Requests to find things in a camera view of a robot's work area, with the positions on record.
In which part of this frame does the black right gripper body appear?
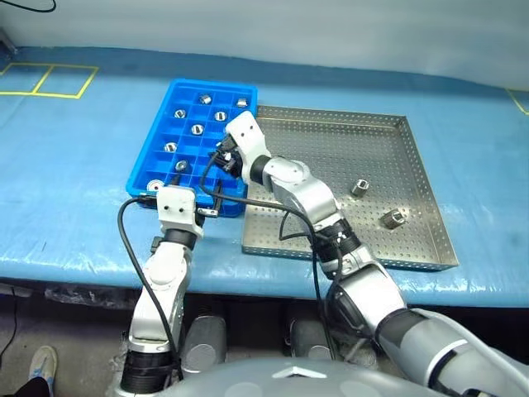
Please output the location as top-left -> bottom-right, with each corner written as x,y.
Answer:
210,139 -> 245,179

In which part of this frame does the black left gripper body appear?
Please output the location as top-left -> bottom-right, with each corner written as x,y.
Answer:
193,208 -> 219,239

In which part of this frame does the blue compartment tray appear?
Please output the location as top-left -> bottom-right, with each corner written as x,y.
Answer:
124,78 -> 260,219

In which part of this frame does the blue plastic table cover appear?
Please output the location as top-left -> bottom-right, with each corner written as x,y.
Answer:
0,45 -> 529,309

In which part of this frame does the grey rounded shape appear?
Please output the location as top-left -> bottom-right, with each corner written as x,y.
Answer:
287,316 -> 331,361
181,313 -> 228,375

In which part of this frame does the clear plastic wrap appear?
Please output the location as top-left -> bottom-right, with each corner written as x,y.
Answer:
43,287 -> 141,311

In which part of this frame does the perforated metal tray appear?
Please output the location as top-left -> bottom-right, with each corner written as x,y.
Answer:
241,104 -> 460,273

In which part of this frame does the grey robot torso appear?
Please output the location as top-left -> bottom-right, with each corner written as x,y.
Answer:
164,357 -> 418,397

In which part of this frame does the crumpled clear plastic bag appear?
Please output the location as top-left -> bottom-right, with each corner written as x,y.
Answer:
330,326 -> 385,369

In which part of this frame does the white sneaker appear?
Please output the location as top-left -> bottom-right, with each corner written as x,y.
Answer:
29,345 -> 59,388

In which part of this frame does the dark trouser leg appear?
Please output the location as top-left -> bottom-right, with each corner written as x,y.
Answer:
14,375 -> 50,397

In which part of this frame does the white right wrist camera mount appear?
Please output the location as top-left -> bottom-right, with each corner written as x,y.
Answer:
225,110 -> 272,183

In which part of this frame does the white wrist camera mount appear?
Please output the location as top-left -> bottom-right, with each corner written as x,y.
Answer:
225,110 -> 272,183
155,185 -> 198,239

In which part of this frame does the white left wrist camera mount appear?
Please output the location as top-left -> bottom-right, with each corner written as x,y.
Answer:
155,185 -> 198,239

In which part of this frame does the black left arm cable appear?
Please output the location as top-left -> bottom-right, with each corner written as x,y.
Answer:
117,194 -> 185,381

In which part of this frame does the thin black hanging cable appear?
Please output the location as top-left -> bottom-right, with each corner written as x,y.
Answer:
0,287 -> 20,365

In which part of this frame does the black cable loop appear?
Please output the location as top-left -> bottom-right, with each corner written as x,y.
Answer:
10,0 -> 57,13

